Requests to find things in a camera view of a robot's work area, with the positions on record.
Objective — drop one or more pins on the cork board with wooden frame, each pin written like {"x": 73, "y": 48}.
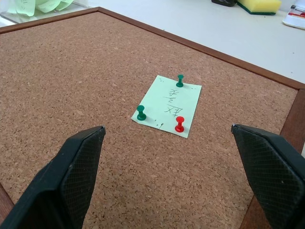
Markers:
{"x": 95, "y": 83}

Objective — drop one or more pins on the light green paper note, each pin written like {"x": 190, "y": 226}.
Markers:
{"x": 170, "y": 105}

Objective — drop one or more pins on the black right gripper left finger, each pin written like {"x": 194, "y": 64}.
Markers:
{"x": 71, "y": 181}

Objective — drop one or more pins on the red push pin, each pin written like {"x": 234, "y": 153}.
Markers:
{"x": 179, "y": 124}

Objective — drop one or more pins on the clear tray of green notes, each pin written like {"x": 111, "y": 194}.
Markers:
{"x": 28, "y": 7}

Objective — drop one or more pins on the black object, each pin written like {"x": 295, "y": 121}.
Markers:
{"x": 224, "y": 2}

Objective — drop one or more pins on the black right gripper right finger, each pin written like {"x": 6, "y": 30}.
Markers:
{"x": 274, "y": 176}

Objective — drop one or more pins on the green push pin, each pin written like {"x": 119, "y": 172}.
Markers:
{"x": 179, "y": 81}
{"x": 141, "y": 113}

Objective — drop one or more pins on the white and red container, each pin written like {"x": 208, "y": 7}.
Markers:
{"x": 295, "y": 17}

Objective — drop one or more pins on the yellow and green sponge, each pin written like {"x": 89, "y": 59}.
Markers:
{"x": 259, "y": 6}

